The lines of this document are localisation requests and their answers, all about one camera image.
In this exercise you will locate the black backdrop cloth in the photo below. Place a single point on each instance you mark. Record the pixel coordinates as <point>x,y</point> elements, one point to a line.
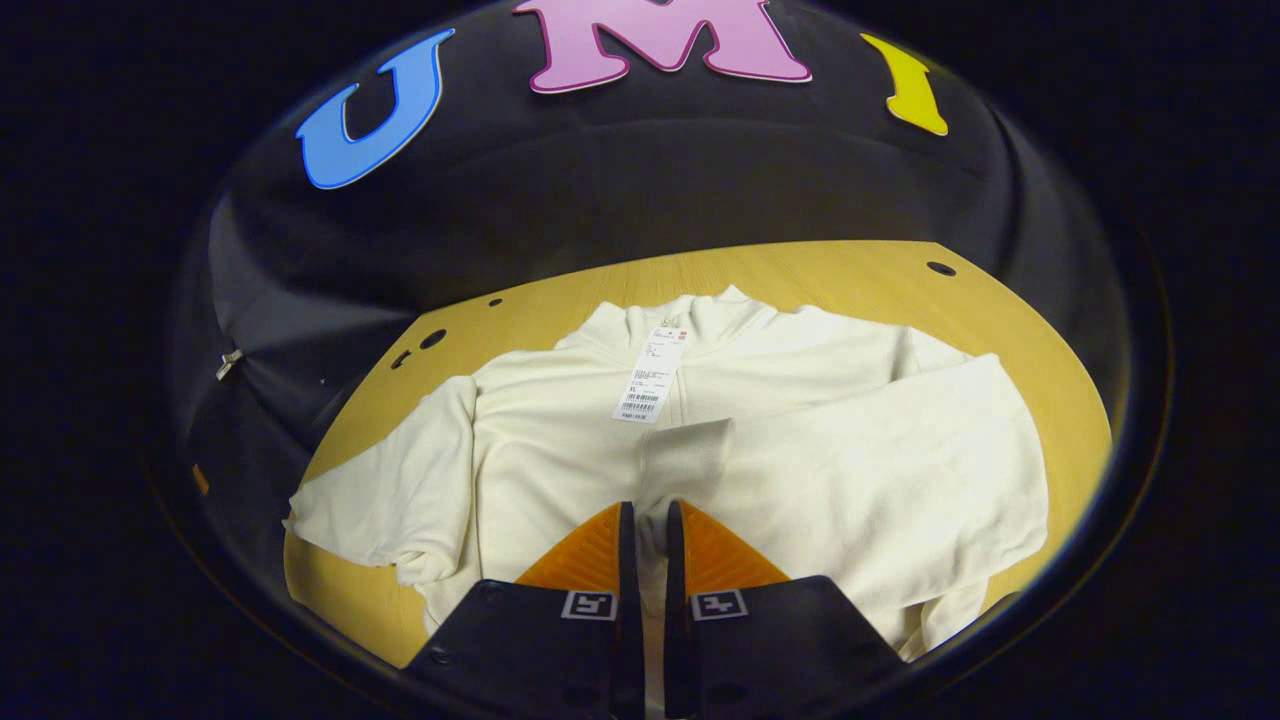
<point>640,170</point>

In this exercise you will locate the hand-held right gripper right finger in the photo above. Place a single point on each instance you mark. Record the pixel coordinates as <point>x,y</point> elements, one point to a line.
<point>676,600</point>

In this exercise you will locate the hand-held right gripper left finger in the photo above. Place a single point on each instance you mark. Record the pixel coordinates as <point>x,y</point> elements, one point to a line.
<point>628,600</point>

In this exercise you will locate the cream white zip sweatshirt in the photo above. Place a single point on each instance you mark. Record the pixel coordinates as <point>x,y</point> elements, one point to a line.
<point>800,450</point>

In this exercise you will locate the white cloth clip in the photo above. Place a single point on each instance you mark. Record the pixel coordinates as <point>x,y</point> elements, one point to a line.
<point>229,364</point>

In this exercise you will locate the white paper hang tag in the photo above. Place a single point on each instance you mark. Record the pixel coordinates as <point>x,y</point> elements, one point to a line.
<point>650,380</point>

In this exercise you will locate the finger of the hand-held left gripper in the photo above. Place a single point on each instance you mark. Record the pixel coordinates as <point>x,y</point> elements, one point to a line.
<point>200,479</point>

